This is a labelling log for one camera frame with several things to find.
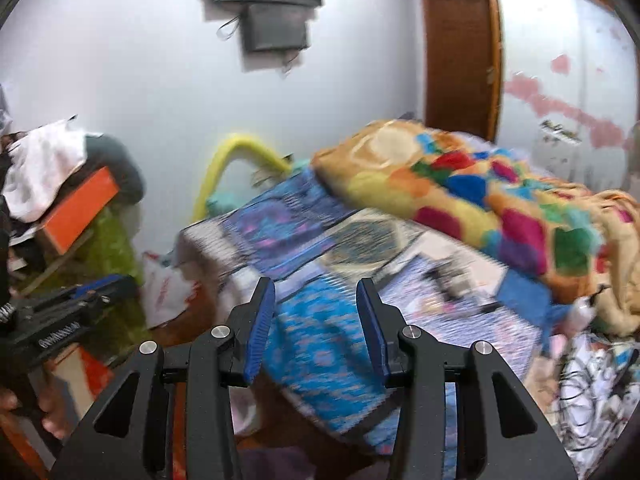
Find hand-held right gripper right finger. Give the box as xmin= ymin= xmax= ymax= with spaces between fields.
xmin=356 ymin=278 xmax=578 ymax=480

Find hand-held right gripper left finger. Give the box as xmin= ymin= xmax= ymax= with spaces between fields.
xmin=50 ymin=277 xmax=276 ymax=480

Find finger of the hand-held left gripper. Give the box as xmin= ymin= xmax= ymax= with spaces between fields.
xmin=60 ymin=296 xmax=121 ymax=322
xmin=65 ymin=274 xmax=140 ymax=301

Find white earphones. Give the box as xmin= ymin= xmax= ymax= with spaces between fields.
xmin=422 ymin=262 xmax=501 ymax=313

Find person's left hand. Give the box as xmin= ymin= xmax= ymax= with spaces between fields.
xmin=0 ymin=384 xmax=76 ymax=441

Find green cloth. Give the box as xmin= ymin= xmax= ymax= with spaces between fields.
xmin=20 ymin=205 xmax=151 ymax=341

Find blue patchwork bed sheet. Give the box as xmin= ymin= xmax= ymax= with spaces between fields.
xmin=177 ymin=165 xmax=556 ymax=456

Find orange white carton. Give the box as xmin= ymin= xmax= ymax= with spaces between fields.
xmin=50 ymin=345 xmax=117 ymax=411

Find white red-printed plastic bag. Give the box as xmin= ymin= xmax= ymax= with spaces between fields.
xmin=141 ymin=252 xmax=201 ymax=331

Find orange box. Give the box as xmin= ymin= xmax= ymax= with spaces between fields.
xmin=40 ymin=166 xmax=121 ymax=256

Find dark grey cushion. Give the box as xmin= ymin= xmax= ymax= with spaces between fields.
xmin=82 ymin=132 xmax=147 ymax=206

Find white crumpled cloth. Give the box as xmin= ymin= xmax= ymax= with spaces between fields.
xmin=2 ymin=119 xmax=91 ymax=223

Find colourful patch fleece blanket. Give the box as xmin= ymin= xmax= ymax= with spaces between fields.
xmin=310 ymin=119 xmax=640 ymax=341

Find yellow bent tube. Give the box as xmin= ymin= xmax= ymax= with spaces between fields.
xmin=192 ymin=132 xmax=293 ymax=223

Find pink white soft toy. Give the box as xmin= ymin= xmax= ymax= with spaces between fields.
xmin=565 ymin=295 xmax=599 ymax=332

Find white black patterned cloth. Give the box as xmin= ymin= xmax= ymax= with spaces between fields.
xmin=542 ymin=332 xmax=640 ymax=466

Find white pink-patterned wardrobe door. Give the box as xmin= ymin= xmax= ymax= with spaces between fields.
xmin=492 ymin=0 xmax=640 ymax=191

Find brown wooden wardrobe frame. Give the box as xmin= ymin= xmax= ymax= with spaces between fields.
xmin=385 ymin=0 xmax=503 ymax=143

